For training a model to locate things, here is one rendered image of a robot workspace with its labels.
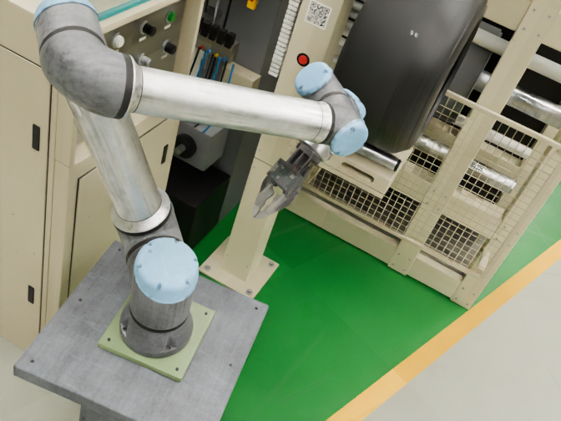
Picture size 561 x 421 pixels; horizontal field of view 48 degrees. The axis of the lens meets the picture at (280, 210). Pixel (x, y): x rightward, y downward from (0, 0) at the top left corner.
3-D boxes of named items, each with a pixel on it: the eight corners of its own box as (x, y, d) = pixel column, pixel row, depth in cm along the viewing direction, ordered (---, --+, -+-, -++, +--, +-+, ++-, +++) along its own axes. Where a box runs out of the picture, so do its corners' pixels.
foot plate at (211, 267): (197, 270, 271) (198, 266, 270) (228, 237, 292) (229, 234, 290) (250, 301, 266) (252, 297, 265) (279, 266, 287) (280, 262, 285)
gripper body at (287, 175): (263, 174, 152) (296, 137, 152) (268, 181, 161) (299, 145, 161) (286, 195, 151) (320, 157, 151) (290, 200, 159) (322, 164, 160)
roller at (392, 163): (300, 126, 212) (304, 114, 209) (305, 121, 215) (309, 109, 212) (394, 174, 205) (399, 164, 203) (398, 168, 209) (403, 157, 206)
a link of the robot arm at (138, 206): (133, 281, 165) (17, 43, 107) (123, 230, 176) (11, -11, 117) (190, 262, 168) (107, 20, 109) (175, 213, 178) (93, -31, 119)
